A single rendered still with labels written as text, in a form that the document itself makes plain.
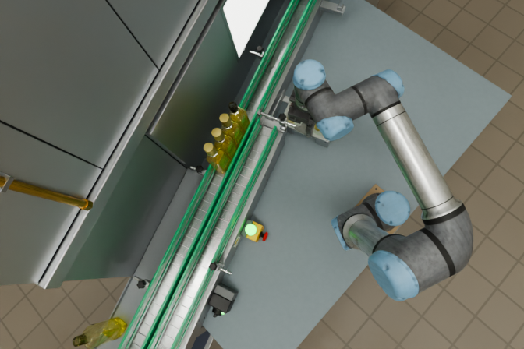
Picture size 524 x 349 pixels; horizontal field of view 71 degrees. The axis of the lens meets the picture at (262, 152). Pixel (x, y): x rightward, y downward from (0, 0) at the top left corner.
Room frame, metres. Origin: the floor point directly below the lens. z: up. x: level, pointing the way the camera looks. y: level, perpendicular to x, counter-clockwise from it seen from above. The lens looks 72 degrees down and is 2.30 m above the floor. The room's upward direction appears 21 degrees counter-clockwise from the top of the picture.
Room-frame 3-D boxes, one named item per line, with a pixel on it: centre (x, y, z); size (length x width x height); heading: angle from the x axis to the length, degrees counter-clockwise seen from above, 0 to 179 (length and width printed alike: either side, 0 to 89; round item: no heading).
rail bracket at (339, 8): (1.00, -0.56, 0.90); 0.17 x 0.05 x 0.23; 45
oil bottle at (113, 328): (0.03, 0.73, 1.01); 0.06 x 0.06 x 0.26; 39
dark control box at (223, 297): (-0.01, 0.35, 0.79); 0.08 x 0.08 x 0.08; 45
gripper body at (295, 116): (0.40, -0.17, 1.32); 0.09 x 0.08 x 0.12; 45
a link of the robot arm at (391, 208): (0.07, -0.33, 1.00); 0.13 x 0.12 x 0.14; 96
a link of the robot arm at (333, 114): (0.30, -0.20, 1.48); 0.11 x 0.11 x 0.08; 6
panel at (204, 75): (0.83, -0.02, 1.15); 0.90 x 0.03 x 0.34; 135
